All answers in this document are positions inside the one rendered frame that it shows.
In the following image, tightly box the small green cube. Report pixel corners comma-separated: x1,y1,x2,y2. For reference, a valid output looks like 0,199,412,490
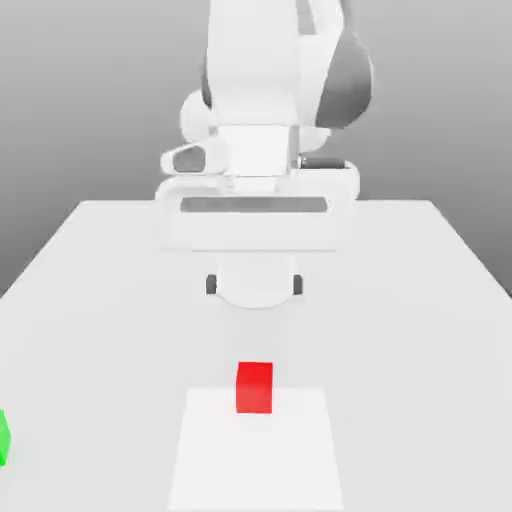
0,409,12,469

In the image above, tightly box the small red cube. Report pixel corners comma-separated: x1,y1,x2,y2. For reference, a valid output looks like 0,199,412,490
235,361,274,416

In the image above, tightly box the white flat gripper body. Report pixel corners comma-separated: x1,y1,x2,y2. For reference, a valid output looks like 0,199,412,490
154,160,361,253

